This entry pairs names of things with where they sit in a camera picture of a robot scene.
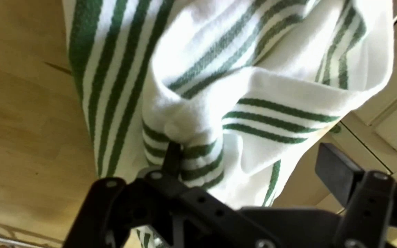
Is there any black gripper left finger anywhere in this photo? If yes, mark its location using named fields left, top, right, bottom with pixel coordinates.
left=62, top=141, right=237, bottom=248

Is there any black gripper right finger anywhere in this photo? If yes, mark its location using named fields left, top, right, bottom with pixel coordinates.
left=314, top=141, right=397, bottom=248

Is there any white green striped tea towel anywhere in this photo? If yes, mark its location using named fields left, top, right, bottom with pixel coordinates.
left=60, top=0, right=395, bottom=248

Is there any wooden kitchen table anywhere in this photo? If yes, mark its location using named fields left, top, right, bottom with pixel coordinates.
left=0, top=0, right=397, bottom=248

